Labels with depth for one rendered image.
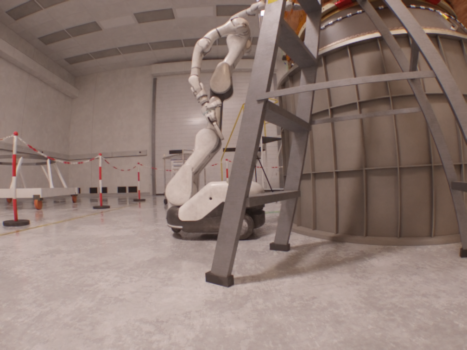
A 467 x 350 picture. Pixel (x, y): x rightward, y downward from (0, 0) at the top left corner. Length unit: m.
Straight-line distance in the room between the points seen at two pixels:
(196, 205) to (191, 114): 8.32
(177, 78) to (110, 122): 3.22
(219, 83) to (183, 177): 0.69
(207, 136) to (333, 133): 0.81
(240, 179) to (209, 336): 0.47
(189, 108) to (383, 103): 8.80
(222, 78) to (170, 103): 8.24
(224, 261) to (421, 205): 1.05
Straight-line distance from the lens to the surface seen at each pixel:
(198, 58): 1.77
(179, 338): 0.63
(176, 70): 10.22
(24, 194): 4.84
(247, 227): 1.54
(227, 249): 0.86
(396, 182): 1.45
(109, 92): 11.20
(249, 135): 0.81
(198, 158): 1.72
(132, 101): 10.62
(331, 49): 1.67
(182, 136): 9.61
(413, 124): 1.48
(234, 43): 2.01
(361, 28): 1.78
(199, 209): 1.55
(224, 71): 1.86
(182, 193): 1.73
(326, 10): 2.20
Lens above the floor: 0.35
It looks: 2 degrees up
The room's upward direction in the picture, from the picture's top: 2 degrees counter-clockwise
